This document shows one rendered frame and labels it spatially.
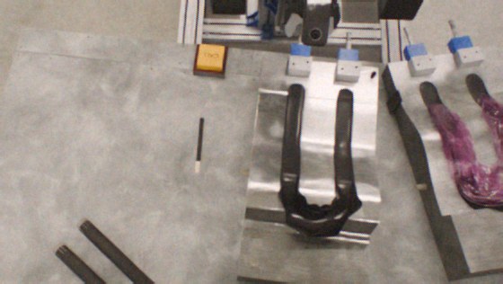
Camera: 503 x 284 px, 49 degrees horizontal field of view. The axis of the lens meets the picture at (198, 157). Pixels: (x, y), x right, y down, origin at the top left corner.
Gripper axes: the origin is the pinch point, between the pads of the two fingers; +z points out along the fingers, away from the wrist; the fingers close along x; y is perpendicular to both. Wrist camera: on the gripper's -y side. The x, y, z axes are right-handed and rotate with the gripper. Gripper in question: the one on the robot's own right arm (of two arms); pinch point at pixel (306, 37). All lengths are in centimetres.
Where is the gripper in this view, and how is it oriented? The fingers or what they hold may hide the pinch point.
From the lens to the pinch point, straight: 116.9
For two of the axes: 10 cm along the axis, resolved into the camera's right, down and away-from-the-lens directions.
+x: -9.9, -1.2, 0.9
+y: 1.4, -9.3, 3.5
